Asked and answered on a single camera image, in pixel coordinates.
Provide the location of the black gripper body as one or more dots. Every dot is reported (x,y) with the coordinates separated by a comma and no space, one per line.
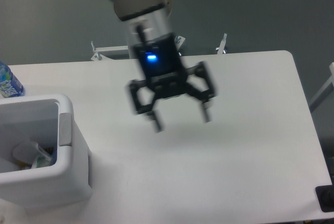
(164,72)

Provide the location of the crushed clear plastic bottle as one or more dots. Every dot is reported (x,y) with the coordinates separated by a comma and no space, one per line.
(32,154)

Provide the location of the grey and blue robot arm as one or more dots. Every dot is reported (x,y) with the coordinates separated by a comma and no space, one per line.
(132,7)

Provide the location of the white trash can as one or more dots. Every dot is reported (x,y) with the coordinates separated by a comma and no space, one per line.
(49,121)

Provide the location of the blue labelled drink bottle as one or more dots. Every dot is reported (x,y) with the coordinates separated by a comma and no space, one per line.
(10,85)

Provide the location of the black clamp at table edge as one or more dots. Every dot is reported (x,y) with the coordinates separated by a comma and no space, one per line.
(325,197)

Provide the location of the white base bracket with bolts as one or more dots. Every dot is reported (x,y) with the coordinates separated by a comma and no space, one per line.
(123,53)

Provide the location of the white frame at right edge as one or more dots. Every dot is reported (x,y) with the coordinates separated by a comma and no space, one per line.
(323,92)

